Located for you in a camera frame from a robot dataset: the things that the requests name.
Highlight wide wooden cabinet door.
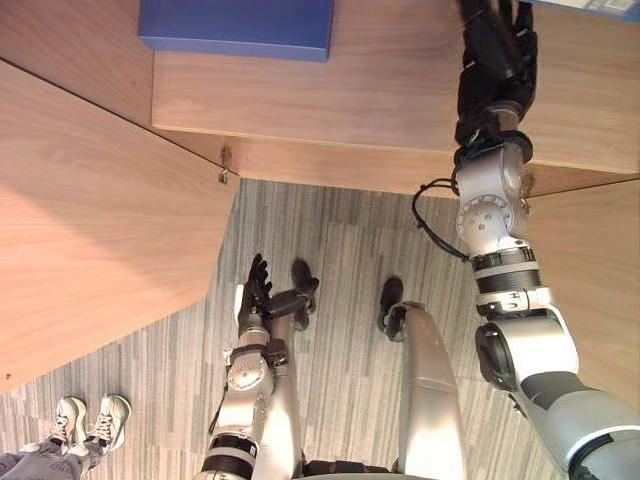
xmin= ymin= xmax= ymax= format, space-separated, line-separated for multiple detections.
xmin=0 ymin=57 xmax=242 ymax=396

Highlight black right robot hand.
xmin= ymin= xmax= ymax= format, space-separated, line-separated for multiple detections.
xmin=456 ymin=0 xmax=540 ymax=132

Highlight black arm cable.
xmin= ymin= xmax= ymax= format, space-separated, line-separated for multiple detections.
xmin=411 ymin=177 xmax=472 ymax=263

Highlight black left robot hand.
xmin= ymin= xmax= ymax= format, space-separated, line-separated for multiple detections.
xmin=236 ymin=252 xmax=275 ymax=335

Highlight person's legs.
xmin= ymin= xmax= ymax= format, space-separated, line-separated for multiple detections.
xmin=0 ymin=435 xmax=101 ymax=480

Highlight blue folder box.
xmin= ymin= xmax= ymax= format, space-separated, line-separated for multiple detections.
xmin=137 ymin=0 xmax=336 ymax=63

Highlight person's left foot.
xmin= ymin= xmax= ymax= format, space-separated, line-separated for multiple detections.
xmin=48 ymin=396 xmax=88 ymax=446

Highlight wooden office cabinet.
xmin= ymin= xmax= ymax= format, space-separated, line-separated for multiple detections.
xmin=0 ymin=0 xmax=640 ymax=202

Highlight narrow wooden cabinet door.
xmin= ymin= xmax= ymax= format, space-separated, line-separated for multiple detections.
xmin=520 ymin=174 xmax=640 ymax=407

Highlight person's foot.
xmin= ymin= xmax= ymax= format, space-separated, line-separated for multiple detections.
xmin=48 ymin=396 xmax=88 ymax=446
xmin=85 ymin=393 xmax=133 ymax=453

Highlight person's right foot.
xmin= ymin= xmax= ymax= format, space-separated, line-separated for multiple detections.
xmin=85 ymin=393 xmax=133 ymax=453

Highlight metal door hinge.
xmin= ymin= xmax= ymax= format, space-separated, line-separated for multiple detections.
xmin=216 ymin=144 xmax=235 ymax=186
xmin=518 ymin=174 xmax=534 ymax=217

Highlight black robot waist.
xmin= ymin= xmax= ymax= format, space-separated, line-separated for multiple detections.
xmin=298 ymin=457 xmax=402 ymax=480

